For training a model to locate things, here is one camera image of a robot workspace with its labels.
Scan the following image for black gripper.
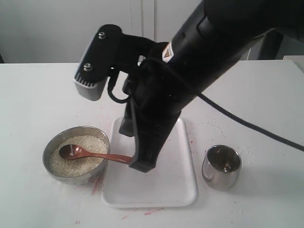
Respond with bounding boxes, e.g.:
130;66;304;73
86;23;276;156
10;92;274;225
119;58;197;173

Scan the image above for brown wooden spoon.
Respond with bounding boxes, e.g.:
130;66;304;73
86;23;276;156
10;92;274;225
59;144;133;165

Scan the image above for steel bowl of rice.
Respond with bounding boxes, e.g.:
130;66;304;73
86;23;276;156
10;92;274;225
42;126;110;185

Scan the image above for small steel cup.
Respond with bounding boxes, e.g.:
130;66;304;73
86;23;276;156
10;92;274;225
202;145;242;191

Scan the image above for white rectangular tray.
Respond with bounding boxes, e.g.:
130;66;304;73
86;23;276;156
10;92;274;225
101;119;197;208

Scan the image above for white cabinet doors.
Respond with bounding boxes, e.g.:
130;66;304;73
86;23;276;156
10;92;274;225
0;0;199;63

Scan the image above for black cable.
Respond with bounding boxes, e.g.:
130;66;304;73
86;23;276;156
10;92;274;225
106;57;304;152

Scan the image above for dark vertical post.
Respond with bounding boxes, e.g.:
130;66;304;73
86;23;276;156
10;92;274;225
257;30;284;60

